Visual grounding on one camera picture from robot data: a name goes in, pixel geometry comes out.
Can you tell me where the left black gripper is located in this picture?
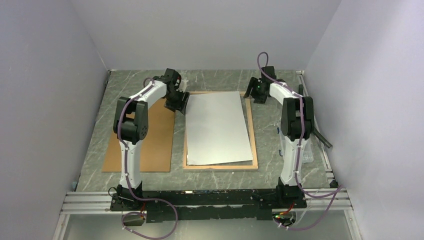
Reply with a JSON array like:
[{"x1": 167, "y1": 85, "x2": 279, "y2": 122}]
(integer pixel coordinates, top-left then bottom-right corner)
[{"x1": 165, "y1": 88, "x2": 191, "y2": 115}]

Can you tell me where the glossy photo print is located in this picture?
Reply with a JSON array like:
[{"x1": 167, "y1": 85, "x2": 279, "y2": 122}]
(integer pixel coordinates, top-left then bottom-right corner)
[{"x1": 185, "y1": 91, "x2": 254, "y2": 166}]

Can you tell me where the brown backing board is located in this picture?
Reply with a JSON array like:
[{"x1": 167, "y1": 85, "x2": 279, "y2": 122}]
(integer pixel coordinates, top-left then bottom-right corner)
[{"x1": 102, "y1": 98, "x2": 175, "y2": 173}]

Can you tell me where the wooden picture frame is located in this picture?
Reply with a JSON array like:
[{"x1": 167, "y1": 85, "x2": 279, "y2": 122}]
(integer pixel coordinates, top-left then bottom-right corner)
[{"x1": 182, "y1": 91, "x2": 259, "y2": 171}]

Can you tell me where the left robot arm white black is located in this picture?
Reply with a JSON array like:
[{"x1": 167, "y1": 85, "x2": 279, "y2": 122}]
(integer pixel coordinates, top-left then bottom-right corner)
[{"x1": 113, "y1": 68, "x2": 190, "y2": 210}]

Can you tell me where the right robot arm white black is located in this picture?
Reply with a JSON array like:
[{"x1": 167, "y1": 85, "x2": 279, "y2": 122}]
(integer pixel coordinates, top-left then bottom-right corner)
[{"x1": 243, "y1": 66, "x2": 314, "y2": 208}]

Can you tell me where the clear plastic parts box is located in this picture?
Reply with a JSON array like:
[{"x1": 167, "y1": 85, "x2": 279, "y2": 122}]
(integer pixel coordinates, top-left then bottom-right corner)
[{"x1": 276, "y1": 127, "x2": 314, "y2": 164}]

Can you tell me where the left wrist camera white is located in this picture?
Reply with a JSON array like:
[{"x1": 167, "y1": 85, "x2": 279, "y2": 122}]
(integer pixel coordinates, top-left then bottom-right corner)
[{"x1": 178, "y1": 78, "x2": 188, "y2": 92}]

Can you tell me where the black corrugated hose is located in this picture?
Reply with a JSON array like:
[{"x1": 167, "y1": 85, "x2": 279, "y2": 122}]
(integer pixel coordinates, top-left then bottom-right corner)
[{"x1": 298, "y1": 83, "x2": 333, "y2": 149}]

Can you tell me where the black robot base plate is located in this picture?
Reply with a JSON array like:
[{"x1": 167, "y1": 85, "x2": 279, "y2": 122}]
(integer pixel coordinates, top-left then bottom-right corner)
[{"x1": 110, "y1": 188, "x2": 307, "y2": 223}]

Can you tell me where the aluminium rail frame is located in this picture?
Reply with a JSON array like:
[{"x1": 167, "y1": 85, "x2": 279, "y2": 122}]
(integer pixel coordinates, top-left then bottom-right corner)
[{"x1": 54, "y1": 81, "x2": 361, "y2": 240}]

